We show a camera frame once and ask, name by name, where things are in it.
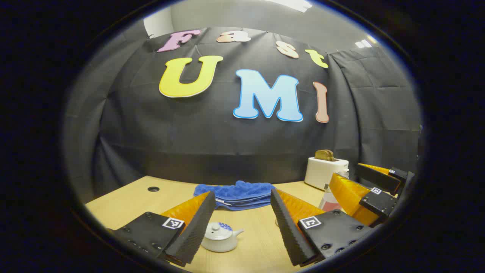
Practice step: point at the clear water bottle pink label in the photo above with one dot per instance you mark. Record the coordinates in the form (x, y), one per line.
(327, 201)

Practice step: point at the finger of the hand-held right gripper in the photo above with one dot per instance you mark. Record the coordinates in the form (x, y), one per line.
(379, 178)
(350, 197)

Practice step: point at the brown bread slice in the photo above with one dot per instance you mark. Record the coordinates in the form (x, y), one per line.
(324, 154)

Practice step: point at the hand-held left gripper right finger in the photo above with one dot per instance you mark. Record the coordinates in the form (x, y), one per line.
(288, 231)

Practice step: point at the blue towel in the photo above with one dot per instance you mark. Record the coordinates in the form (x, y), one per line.
(235, 195)

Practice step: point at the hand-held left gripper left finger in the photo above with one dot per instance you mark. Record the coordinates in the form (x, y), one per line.
(193, 231)

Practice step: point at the white teacup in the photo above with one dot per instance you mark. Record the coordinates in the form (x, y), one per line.
(219, 244)

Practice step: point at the white toaster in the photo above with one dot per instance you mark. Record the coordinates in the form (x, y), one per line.
(322, 172)

